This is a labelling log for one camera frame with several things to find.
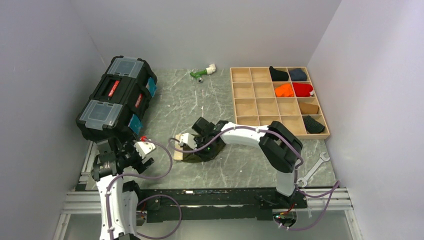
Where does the navy rolled cloth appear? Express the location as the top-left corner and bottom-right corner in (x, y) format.
(288, 68), (308, 82)

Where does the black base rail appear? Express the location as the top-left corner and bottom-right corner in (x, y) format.
(123, 186), (308, 223)

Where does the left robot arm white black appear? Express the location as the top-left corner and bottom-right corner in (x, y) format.
(90, 138), (156, 240)

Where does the red rolled cloth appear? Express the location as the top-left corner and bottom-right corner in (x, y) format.
(292, 82), (315, 98)

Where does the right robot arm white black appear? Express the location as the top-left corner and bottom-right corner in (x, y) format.
(188, 117), (303, 208)

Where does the black ribbed rolled cloth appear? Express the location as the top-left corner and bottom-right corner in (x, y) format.
(302, 115), (326, 134)

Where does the black plastic toolbox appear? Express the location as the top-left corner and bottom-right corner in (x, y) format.
(76, 55), (158, 143)

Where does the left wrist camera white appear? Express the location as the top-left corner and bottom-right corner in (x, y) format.
(133, 136), (156, 160)

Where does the orange rolled cloth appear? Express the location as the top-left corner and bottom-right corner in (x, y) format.
(274, 83), (295, 98)

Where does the wooden compartment tray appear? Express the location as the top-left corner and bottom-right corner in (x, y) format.
(230, 66), (330, 140)

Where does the brown rolled cloth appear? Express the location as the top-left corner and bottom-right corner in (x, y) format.
(298, 102), (320, 115)

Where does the silver wrench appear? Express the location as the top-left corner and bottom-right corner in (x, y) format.
(296, 152), (331, 188)

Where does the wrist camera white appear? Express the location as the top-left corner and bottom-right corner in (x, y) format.
(133, 136), (156, 160)
(178, 132), (197, 150)

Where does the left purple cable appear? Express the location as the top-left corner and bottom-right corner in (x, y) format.
(105, 139), (183, 240)

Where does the olive green underwear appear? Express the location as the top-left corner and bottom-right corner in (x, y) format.
(172, 133), (226, 163)

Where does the aluminium frame rail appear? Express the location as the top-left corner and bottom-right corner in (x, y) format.
(52, 142), (355, 240)

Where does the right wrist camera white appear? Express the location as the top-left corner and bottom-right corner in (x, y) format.
(178, 132), (197, 150)

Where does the green white pipe fitting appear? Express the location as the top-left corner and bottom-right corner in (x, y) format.
(189, 64), (217, 83)

